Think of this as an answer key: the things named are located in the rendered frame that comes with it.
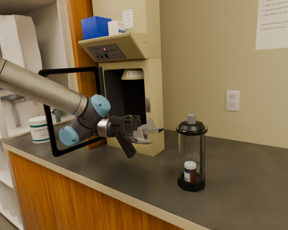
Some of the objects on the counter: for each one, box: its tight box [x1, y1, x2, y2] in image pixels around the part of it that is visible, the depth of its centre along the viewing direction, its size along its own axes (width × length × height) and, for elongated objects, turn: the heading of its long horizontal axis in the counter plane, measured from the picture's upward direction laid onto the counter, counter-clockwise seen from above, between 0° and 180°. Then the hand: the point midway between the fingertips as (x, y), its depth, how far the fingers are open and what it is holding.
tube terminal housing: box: [92, 0, 165, 157], centre depth 111 cm, size 25×32×77 cm
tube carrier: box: [176, 124, 208, 184], centre depth 74 cm, size 11×11×21 cm
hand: (158, 137), depth 77 cm, fingers open, 14 cm apart
